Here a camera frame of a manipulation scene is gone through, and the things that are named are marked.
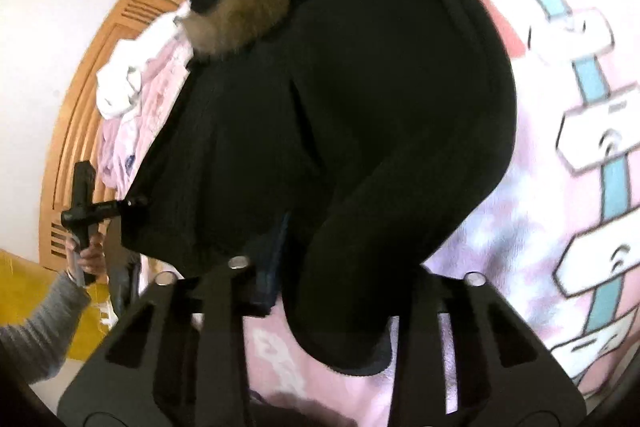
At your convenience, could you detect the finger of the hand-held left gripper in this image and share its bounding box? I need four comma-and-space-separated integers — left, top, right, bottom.
92, 195, 149, 217

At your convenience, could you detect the wooden headboard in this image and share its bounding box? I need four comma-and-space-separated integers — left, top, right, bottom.
39, 0, 168, 275

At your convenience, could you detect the person's left hand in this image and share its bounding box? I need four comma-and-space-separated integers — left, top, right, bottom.
66, 231, 107, 280

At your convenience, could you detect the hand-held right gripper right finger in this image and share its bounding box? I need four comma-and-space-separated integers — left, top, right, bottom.
392, 271, 587, 427

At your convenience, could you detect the black fur-hooded jacket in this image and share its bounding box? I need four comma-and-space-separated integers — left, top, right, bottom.
107, 0, 518, 375

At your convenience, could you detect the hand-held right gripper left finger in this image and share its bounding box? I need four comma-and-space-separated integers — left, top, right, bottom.
57, 255, 283, 427

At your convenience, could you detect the pink printed blanket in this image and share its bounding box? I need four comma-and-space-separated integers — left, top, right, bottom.
97, 0, 640, 427

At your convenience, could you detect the white cloth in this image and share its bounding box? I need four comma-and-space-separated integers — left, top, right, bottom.
96, 0, 193, 118

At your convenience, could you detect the person's left forearm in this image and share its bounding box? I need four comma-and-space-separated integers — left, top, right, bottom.
0, 271, 92, 380

